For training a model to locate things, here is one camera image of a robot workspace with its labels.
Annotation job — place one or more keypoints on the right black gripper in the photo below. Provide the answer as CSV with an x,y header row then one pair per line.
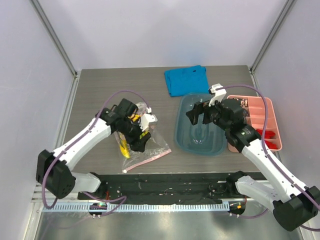
x,y
206,114

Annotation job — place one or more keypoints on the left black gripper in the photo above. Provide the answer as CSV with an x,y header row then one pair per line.
x,y
135,143

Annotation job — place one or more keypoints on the clear polka dot zip bag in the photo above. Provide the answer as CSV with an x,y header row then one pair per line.
x,y
155,148

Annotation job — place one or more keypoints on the yellow banana bunch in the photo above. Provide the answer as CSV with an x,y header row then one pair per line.
x,y
123,146

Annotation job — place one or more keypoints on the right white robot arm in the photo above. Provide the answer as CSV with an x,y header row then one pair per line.
x,y
290,200

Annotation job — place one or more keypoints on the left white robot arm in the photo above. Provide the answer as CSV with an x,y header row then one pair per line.
x,y
55,169

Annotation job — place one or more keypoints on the blue folded cloth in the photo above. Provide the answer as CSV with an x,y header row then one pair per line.
x,y
183,81

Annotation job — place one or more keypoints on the teal plastic bin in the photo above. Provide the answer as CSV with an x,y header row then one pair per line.
x,y
200,139

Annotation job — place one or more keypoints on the dark patterned tray item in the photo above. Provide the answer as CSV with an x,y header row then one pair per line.
x,y
243,102

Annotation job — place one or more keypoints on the pink compartment tray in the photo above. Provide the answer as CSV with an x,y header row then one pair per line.
x,y
257,114

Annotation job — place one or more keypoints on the red tray pieces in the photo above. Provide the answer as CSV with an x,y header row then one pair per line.
x,y
272,140

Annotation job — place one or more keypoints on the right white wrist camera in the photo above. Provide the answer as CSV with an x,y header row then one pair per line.
x,y
218,93

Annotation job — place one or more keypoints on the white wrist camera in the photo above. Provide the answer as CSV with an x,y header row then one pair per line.
x,y
218,93
147,119

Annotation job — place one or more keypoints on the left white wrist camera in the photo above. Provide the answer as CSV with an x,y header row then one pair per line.
x,y
147,119

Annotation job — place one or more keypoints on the white slotted cable duct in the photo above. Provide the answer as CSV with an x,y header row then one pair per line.
x,y
94,207

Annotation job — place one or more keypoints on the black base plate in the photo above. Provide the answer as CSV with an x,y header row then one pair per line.
x,y
167,189

